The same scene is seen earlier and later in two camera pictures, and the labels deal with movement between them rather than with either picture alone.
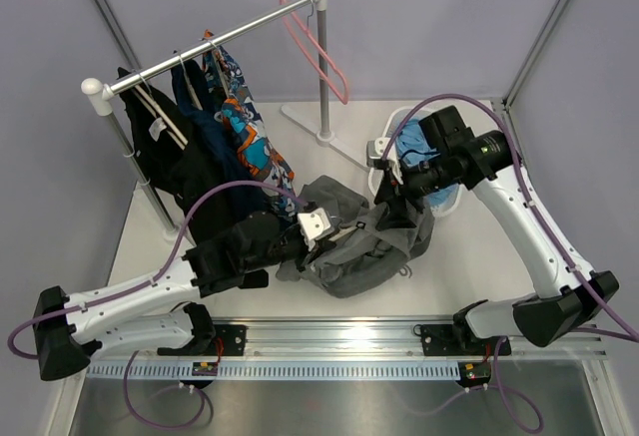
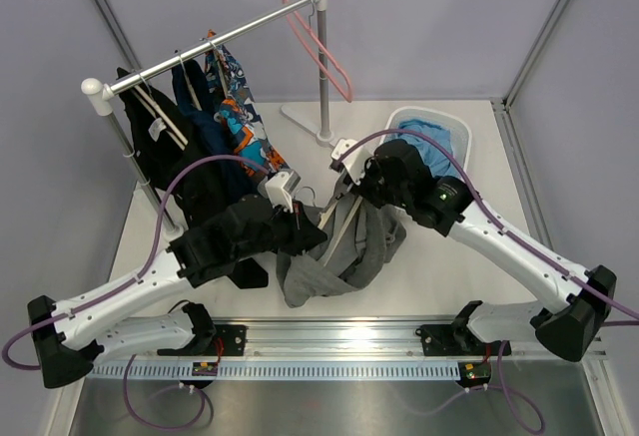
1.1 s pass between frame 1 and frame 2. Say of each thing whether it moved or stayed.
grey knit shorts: moved
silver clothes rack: stayed
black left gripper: moved
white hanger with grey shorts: moved
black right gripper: moved
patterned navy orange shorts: stayed
